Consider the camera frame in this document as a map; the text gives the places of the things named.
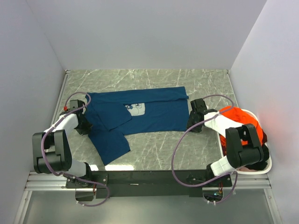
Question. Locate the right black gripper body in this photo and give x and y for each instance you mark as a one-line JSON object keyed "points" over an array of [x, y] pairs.
{"points": [[192, 121]]}

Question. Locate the aluminium frame rail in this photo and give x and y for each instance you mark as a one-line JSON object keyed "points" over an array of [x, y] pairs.
{"points": [[37, 182]]}

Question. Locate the blue t shirt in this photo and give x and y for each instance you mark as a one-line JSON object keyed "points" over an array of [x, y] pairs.
{"points": [[114, 115]]}

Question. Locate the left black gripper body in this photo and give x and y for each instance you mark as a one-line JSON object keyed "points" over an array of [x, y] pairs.
{"points": [[83, 127]]}

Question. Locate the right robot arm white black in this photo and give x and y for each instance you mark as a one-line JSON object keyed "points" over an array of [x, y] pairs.
{"points": [[242, 143]]}

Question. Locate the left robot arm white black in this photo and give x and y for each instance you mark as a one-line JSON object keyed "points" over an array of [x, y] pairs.
{"points": [[57, 150]]}

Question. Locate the black t shirt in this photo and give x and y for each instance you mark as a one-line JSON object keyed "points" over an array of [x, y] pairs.
{"points": [[259, 166]]}

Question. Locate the white laundry basket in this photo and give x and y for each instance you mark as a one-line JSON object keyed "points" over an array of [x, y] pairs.
{"points": [[269, 161]]}

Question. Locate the orange t shirt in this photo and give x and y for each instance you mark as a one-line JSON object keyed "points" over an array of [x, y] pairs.
{"points": [[238, 115]]}

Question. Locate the pink garment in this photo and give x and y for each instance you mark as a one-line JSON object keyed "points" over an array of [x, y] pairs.
{"points": [[245, 169]]}

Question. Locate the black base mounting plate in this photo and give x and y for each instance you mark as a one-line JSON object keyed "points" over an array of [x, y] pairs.
{"points": [[139, 183]]}

